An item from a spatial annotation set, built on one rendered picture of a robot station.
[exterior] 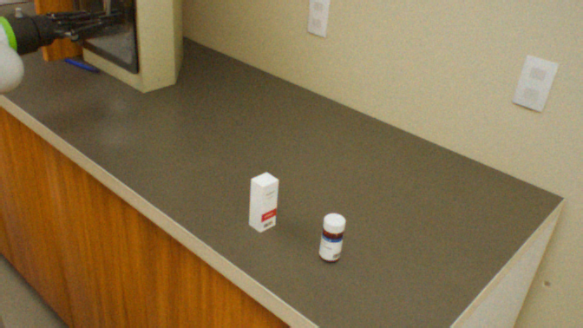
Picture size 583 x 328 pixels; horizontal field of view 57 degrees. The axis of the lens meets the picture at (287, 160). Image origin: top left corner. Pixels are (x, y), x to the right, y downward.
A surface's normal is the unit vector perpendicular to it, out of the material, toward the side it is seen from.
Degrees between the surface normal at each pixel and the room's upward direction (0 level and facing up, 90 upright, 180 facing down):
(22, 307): 0
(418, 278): 0
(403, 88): 90
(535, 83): 90
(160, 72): 90
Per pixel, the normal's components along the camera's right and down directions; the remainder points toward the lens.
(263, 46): -0.67, 0.33
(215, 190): 0.07, -0.86
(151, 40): 0.73, 0.40
